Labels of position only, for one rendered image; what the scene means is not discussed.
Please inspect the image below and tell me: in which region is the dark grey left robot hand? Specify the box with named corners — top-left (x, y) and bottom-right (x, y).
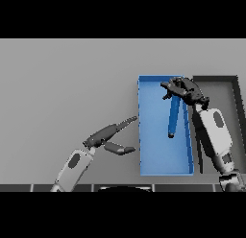
top-left (82, 115), bottom-right (138, 156)

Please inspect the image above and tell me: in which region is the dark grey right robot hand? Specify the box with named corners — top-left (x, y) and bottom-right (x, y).
top-left (160, 76), bottom-right (210, 110)

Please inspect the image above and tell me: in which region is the blue pipe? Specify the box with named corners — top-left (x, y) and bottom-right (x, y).
top-left (167, 95), bottom-right (182, 139)

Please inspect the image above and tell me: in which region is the dark grey bin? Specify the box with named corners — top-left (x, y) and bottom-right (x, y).
top-left (191, 75), bottom-right (246, 175)

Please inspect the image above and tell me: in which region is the blue bin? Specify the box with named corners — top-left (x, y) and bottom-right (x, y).
top-left (137, 75), bottom-right (195, 177)

